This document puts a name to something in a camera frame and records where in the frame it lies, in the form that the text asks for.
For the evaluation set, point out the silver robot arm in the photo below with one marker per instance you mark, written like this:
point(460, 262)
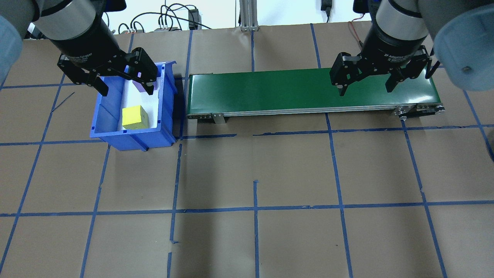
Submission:
point(65, 15)
point(463, 38)

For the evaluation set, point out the yellow foam block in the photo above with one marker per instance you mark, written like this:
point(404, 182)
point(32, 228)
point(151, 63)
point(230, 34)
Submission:
point(134, 116)

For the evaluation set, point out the white foam pad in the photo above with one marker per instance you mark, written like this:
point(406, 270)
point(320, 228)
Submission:
point(133, 96)

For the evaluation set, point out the black power adapter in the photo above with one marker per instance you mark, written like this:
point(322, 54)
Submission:
point(193, 17)

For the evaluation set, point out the black hanging plug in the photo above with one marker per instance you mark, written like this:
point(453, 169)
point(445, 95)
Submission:
point(326, 4)

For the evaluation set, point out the grey connector strip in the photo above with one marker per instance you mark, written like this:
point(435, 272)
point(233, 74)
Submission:
point(166, 29)

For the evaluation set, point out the green conveyor belt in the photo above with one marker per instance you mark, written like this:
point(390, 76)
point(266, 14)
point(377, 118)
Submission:
point(270, 90)

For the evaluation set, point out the purple foam block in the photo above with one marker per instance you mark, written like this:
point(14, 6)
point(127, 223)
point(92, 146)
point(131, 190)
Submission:
point(137, 87)

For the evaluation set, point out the blue plastic bin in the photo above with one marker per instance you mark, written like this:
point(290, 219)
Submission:
point(131, 139)

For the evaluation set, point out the aluminium frame post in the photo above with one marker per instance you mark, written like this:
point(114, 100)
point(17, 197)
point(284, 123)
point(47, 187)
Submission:
point(248, 15)

